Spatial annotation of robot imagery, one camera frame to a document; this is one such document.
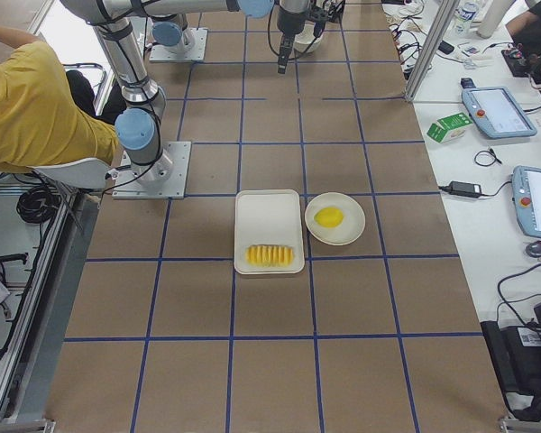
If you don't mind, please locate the aluminium frame post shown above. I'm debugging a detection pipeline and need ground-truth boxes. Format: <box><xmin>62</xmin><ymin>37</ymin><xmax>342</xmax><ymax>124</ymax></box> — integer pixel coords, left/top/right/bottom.
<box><xmin>405</xmin><ymin>0</ymin><xmax>459</xmax><ymax>102</ymax></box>

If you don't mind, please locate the white round plate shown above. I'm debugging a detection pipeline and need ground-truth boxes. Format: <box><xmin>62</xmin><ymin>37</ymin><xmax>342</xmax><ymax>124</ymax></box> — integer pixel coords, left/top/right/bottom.
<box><xmin>305</xmin><ymin>192</ymin><xmax>365</xmax><ymax>245</ymax></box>

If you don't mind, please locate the clear plastic water bottle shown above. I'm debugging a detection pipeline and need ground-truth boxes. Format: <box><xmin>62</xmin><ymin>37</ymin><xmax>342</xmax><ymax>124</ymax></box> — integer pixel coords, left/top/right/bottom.
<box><xmin>453</xmin><ymin>0</ymin><xmax>479</xmax><ymax>37</ymax></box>

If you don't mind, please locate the yellow lemon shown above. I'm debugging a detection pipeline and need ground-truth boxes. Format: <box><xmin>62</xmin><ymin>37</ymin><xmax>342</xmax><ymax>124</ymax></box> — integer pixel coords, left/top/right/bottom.
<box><xmin>314</xmin><ymin>207</ymin><xmax>344</xmax><ymax>228</ymax></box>

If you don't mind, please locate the white ceramic bowl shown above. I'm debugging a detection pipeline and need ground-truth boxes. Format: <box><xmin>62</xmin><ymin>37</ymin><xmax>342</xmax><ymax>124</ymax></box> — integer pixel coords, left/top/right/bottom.
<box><xmin>293</xmin><ymin>23</ymin><xmax>323</xmax><ymax>54</ymax></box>

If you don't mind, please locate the blue teach pendant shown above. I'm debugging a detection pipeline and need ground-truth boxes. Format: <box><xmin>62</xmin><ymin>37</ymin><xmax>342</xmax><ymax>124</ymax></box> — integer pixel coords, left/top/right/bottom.
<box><xmin>461</xmin><ymin>87</ymin><xmax>537</xmax><ymax>139</ymax></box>
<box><xmin>511</xmin><ymin>166</ymin><xmax>541</xmax><ymax>238</ymax></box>

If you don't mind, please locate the white rectangular tray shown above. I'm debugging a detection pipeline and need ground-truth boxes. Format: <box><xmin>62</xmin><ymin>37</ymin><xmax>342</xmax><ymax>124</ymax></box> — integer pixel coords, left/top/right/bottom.
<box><xmin>234</xmin><ymin>189</ymin><xmax>305</xmax><ymax>275</ymax></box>

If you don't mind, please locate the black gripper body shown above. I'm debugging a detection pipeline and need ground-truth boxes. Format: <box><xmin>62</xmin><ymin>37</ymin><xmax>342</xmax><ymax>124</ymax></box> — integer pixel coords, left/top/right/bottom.
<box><xmin>277</xmin><ymin>0</ymin><xmax>307</xmax><ymax>37</ymax></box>

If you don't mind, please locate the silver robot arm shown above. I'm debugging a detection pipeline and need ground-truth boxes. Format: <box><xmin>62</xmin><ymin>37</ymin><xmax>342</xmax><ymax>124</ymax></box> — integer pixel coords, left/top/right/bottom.
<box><xmin>152</xmin><ymin>1</ymin><xmax>311</xmax><ymax>74</ymax></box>
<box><xmin>62</xmin><ymin>1</ymin><xmax>274</xmax><ymax>188</ymax></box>

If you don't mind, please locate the lower blue teach pendant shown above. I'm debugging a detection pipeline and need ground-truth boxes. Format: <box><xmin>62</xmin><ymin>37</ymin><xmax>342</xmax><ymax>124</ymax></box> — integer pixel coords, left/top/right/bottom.
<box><xmin>511</xmin><ymin>166</ymin><xmax>541</xmax><ymax>238</ymax></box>

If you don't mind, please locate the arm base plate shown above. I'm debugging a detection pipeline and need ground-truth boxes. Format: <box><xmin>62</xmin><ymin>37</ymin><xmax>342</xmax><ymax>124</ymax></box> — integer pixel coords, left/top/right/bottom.
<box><xmin>112</xmin><ymin>142</ymin><xmax>191</xmax><ymax>199</ymax></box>
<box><xmin>150</xmin><ymin>27</ymin><xmax>208</xmax><ymax>63</ymax></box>

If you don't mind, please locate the black equipment case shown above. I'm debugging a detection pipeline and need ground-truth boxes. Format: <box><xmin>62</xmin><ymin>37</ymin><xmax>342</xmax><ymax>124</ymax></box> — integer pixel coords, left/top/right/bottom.
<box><xmin>481</xmin><ymin>302</ymin><xmax>541</xmax><ymax>422</ymax></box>

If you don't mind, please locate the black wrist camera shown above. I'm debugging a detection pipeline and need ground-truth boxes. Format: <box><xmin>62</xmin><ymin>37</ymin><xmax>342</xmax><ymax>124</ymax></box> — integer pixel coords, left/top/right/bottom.
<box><xmin>307</xmin><ymin>0</ymin><xmax>346</xmax><ymax>38</ymax></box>

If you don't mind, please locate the person in yellow shirt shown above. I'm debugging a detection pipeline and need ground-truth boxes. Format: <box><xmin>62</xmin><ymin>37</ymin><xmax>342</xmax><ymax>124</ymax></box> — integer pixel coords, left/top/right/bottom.
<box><xmin>0</xmin><ymin>26</ymin><xmax>126</xmax><ymax>173</ymax></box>

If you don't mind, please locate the sliced yellow mango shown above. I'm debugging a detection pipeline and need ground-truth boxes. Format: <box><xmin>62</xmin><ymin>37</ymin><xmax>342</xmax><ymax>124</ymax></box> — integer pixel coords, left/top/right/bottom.
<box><xmin>245</xmin><ymin>244</ymin><xmax>295</xmax><ymax>267</ymax></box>

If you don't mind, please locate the white chair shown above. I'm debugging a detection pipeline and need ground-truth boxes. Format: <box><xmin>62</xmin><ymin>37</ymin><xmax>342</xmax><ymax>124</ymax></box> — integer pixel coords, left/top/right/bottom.
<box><xmin>32</xmin><ymin>157</ymin><xmax>111</xmax><ymax>189</ymax></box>

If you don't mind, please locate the upper blue teach pendant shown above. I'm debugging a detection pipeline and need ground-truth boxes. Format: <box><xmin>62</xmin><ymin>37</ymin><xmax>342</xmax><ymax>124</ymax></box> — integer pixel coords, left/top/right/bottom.
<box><xmin>461</xmin><ymin>87</ymin><xmax>537</xmax><ymax>139</ymax></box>

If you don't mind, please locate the black coiled cable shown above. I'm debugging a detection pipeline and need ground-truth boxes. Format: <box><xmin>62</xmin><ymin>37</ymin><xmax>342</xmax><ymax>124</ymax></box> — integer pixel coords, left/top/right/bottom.
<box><xmin>16</xmin><ymin>183</ymin><xmax>65</xmax><ymax>226</ymax></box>

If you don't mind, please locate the black power adapter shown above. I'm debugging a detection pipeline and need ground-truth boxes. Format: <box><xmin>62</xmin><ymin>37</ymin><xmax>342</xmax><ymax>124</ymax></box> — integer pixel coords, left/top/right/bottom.
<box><xmin>449</xmin><ymin>180</ymin><xmax>482</xmax><ymax>198</ymax></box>

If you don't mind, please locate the green white carton box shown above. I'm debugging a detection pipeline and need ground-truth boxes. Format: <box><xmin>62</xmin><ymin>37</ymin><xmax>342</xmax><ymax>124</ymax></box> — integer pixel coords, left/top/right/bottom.
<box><xmin>426</xmin><ymin>112</ymin><xmax>472</xmax><ymax>143</ymax></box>

